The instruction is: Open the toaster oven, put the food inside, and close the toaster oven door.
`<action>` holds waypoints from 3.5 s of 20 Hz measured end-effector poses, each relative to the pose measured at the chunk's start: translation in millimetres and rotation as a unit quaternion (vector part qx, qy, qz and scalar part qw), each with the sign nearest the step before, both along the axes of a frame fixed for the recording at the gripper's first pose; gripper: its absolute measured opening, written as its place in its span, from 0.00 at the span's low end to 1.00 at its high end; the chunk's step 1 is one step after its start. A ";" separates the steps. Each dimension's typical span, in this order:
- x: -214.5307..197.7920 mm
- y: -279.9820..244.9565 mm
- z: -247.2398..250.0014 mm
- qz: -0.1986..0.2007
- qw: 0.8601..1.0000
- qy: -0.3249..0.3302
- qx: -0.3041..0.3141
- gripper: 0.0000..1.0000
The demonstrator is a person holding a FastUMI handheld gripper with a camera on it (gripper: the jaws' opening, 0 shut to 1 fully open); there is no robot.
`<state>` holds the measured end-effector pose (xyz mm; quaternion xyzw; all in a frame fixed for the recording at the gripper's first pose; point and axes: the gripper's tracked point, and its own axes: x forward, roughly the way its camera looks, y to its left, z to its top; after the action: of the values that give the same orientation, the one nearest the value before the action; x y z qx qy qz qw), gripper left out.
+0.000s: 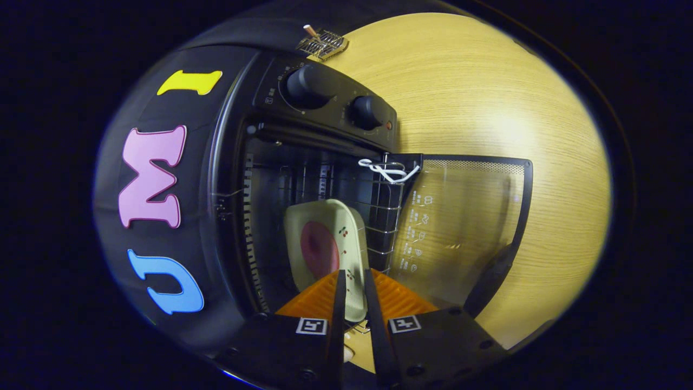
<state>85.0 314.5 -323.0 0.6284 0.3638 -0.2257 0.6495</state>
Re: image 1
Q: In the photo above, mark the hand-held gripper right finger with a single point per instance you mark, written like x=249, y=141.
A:
x=379, y=346

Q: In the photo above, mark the cream rectangular dish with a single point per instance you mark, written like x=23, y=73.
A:
x=346, y=227

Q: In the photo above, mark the pink ham slice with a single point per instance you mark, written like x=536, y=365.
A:
x=316, y=249

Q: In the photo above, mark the black backdrop cloth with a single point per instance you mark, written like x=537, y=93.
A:
x=162, y=108

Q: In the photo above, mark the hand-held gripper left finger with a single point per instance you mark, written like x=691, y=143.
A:
x=337, y=336

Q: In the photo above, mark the black toaster oven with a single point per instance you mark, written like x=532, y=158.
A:
x=325, y=116

